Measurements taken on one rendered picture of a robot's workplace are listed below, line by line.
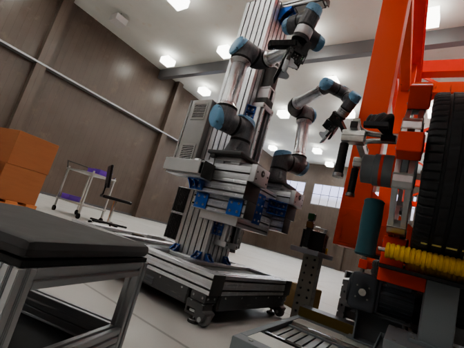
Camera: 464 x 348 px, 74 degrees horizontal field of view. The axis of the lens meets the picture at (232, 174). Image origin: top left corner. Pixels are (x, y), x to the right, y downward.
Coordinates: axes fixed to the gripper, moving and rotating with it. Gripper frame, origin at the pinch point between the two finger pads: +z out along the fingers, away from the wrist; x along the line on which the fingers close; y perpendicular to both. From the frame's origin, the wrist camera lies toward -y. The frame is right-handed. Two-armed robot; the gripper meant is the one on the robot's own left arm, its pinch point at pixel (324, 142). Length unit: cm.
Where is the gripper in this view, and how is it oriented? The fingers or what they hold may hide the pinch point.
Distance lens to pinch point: 211.9
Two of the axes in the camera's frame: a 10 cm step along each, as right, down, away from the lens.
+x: -5.8, 2.4, -7.8
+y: -6.9, -6.5, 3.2
